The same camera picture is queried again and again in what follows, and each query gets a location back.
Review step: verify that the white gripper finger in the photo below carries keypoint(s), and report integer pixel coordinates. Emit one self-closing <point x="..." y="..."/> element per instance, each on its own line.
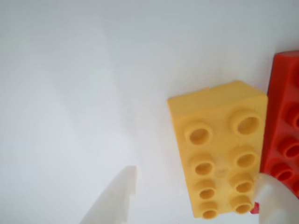
<point x="278" y="205"/>
<point x="114" y="198"/>

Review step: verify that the yellow lego brick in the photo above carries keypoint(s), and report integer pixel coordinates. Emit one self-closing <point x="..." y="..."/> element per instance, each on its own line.
<point x="217" y="144"/>

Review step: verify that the red lego baseplate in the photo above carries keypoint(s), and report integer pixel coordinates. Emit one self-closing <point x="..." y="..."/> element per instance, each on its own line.
<point x="285" y="105"/>

